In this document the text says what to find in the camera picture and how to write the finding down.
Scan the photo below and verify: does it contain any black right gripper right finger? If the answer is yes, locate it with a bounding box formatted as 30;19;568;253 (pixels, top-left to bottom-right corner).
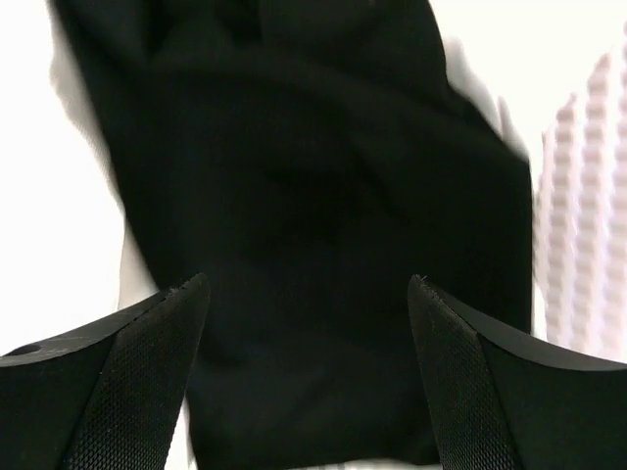
408;276;626;470

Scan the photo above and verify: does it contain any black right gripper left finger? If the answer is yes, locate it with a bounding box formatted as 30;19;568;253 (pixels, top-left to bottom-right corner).
1;274;210;470

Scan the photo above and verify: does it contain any black skirt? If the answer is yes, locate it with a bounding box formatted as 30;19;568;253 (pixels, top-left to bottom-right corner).
55;0;532;469

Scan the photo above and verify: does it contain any white plastic basket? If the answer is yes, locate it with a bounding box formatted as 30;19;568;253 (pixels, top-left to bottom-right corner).
535;49;626;361

